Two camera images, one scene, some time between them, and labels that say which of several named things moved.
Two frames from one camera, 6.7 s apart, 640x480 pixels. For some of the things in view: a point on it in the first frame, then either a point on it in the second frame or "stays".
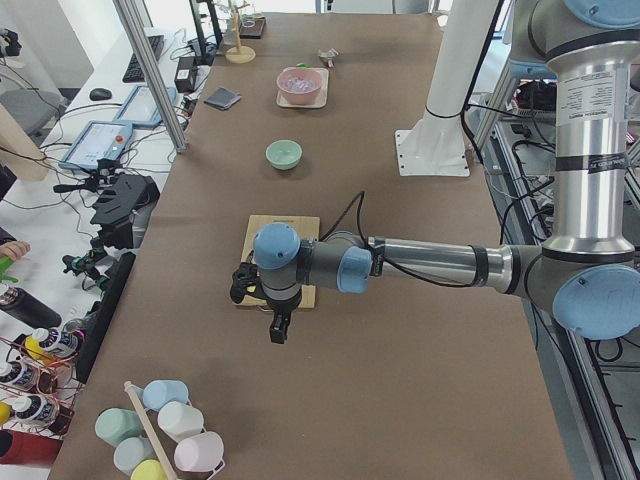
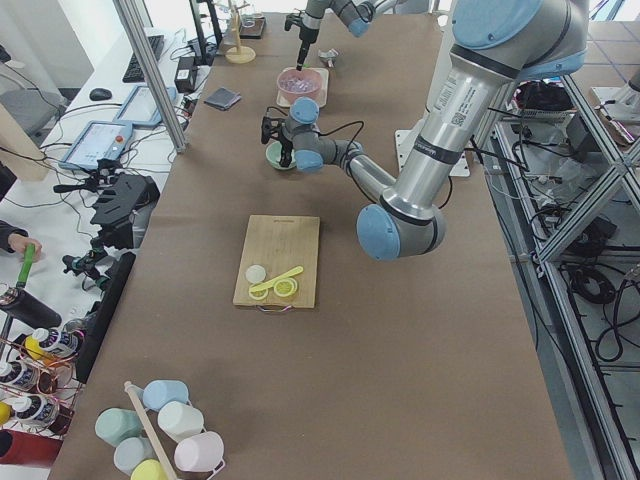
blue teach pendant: x=95 y=141 stays
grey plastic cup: x=131 y=452 stays
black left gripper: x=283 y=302 → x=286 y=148
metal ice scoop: x=329 y=56 stays
